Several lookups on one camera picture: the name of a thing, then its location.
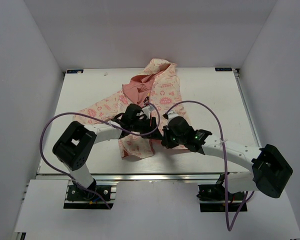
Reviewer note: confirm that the blue label sticker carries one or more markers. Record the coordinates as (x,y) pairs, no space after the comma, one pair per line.
(223,69)
(74,71)

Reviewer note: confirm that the pink and cream printed jacket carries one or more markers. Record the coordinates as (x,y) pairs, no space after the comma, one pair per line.
(158,83)

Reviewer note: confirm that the blue label sticker left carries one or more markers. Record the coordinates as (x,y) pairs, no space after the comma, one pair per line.
(74,71)

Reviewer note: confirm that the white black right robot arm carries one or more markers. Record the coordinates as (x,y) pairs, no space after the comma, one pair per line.
(267,171)

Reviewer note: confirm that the aluminium table edge rail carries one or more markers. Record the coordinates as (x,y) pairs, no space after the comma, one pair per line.
(157,177)

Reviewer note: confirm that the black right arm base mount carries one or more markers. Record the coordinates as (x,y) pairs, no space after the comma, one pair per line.
(212,199)

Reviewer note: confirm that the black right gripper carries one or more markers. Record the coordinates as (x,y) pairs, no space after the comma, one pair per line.
(166,140)

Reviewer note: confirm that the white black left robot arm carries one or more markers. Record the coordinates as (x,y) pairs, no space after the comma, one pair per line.
(75,144)

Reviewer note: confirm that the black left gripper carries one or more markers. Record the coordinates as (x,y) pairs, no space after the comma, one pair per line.
(149,127)

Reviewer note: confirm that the blue label sticker right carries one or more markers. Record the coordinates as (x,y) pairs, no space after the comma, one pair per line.
(223,69)

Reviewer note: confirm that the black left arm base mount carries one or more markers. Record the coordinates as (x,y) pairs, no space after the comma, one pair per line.
(78,199)

